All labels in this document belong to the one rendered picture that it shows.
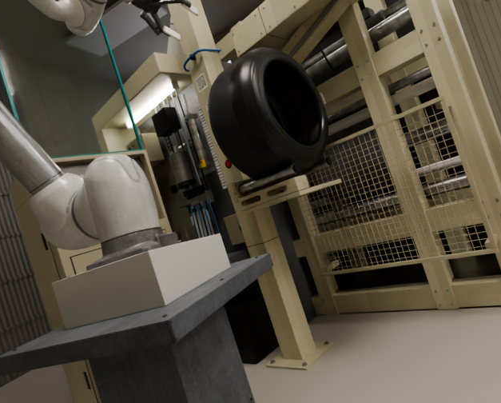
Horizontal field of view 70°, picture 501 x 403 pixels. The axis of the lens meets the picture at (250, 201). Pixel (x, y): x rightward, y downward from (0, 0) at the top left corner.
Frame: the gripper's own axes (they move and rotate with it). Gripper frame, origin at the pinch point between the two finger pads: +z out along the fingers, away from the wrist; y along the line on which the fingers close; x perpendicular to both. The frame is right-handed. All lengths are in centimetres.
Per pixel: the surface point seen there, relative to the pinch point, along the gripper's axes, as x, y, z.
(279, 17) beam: 40, 4, 48
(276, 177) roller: -43, -12, 54
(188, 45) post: 36, -35, 19
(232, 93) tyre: -15.9, -5.3, 25.5
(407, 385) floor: -125, 6, 96
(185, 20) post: 46, -30, 14
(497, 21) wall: 253, 52, 376
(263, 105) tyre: -23.2, 2.7, 35.2
